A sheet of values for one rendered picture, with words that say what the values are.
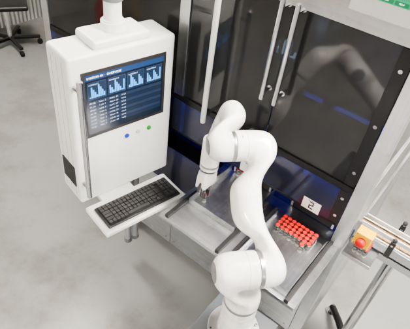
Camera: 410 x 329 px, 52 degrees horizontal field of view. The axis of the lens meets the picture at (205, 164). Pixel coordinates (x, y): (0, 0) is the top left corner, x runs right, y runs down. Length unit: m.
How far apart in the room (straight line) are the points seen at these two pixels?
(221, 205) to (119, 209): 0.48
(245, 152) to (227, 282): 0.40
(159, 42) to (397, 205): 2.56
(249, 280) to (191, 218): 0.69
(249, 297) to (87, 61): 1.03
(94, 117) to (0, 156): 1.98
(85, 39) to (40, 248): 1.64
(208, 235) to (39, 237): 1.48
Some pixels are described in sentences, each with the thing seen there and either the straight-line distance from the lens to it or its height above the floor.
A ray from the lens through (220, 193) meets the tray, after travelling 2.06.
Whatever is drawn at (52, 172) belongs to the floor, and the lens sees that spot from 3.50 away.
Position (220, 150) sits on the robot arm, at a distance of 1.31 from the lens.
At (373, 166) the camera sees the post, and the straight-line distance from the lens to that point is 1.70.
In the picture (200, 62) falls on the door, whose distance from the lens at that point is 1.95.
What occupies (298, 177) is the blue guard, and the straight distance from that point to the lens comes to 1.88.
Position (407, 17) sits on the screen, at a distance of 1.47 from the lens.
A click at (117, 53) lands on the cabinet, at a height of 1.53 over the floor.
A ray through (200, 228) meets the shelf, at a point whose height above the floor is 0.88.
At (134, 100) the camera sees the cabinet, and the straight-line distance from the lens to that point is 1.90.
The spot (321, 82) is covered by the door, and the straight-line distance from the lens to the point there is 1.65.
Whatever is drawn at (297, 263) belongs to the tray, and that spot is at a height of 0.88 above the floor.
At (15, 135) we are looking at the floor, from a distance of 3.92.
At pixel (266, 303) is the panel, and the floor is 0.19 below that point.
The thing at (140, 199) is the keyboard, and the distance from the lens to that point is 2.07.
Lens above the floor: 2.31
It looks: 41 degrees down
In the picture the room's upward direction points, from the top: 8 degrees clockwise
